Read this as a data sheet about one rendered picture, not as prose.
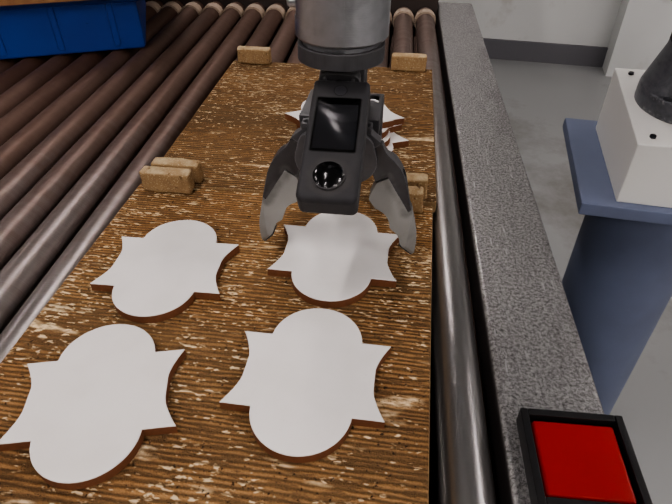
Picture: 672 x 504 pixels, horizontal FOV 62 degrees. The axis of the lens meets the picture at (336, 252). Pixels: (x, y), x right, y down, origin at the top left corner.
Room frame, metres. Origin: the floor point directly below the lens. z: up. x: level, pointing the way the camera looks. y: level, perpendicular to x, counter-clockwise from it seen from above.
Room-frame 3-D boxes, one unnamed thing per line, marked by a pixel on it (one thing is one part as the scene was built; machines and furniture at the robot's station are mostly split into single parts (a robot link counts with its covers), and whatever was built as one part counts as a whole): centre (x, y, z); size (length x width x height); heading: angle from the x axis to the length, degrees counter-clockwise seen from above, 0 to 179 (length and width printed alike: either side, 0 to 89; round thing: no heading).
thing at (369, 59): (0.46, 0.00, 1.08); 0.09 x 0.08 x 0.12; 172
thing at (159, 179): (0.56, 0.20, 0.95); 0.06 x 0.02 x 0.03; 82
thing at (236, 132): (0.75, 0.03, 0.93); 0.41 x 0.35 x 0.02; 173
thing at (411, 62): (0.93, -0.12, 0.95); 0.06 x 0.02 x 0.03; 83
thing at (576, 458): (0.21, -0.18, 0.92); 0.06 x 0.06 x 0.01; 84
